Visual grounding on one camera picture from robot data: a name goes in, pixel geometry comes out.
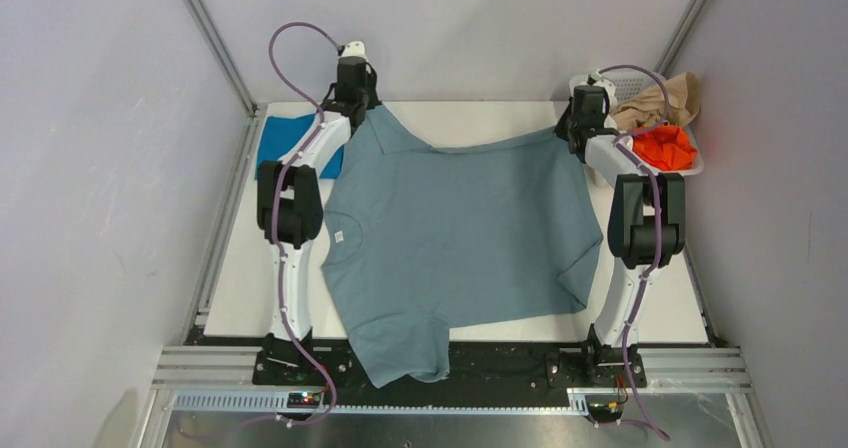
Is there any aluminium front frame rail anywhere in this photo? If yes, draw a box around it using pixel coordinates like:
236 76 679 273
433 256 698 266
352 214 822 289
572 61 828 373
135 340 769 447

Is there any aluminium corner post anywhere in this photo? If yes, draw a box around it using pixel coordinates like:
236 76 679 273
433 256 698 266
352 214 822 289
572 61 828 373
654 0 712 77
183 0 257 117

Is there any left aluminium corner post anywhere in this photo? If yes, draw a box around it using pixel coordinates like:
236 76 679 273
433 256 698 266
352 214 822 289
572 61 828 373
183 0 257 117

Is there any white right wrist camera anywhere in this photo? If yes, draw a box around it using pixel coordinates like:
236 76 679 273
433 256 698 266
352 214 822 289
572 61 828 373
586 73 616 99

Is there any white plastic laundry basket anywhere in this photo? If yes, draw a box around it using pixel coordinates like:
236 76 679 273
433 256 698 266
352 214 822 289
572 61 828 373
568 68 704 177

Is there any right controller board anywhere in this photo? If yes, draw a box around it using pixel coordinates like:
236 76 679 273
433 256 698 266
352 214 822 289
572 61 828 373
586 400 626 427

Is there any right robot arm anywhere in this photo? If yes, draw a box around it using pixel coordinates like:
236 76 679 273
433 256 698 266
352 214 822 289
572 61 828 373
555 84 685 386

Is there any right aluminium corner post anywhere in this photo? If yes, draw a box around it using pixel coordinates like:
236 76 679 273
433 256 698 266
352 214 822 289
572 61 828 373
654 0 712 77

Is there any beige crumpled t-shirt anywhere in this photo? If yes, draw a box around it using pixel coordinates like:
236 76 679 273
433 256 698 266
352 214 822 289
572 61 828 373
611 72 702 132

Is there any grey-blue t-shirt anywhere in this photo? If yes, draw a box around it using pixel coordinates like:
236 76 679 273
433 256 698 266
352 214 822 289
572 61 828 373
322 107 603 388

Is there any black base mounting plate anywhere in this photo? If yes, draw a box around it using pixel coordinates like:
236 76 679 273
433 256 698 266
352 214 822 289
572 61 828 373
252 338 648 409

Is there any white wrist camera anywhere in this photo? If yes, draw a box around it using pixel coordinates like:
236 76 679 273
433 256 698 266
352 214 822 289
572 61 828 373
337 40 368 61
586 73 616 99

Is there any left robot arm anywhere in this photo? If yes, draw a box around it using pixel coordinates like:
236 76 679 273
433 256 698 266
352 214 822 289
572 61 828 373
256 55 380 384

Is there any orange crumpled t-shirt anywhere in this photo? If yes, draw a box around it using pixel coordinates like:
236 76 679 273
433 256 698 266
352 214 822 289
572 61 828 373
633 125 698 171

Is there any left controller board with leds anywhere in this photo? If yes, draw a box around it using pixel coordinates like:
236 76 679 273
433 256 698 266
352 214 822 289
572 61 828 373
286 391 323 410

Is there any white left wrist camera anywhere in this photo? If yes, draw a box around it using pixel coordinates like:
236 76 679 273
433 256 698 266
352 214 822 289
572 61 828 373
337 40 368 61

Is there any folded blue t-shirt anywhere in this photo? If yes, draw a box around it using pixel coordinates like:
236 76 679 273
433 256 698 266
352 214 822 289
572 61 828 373
254 114 315 179

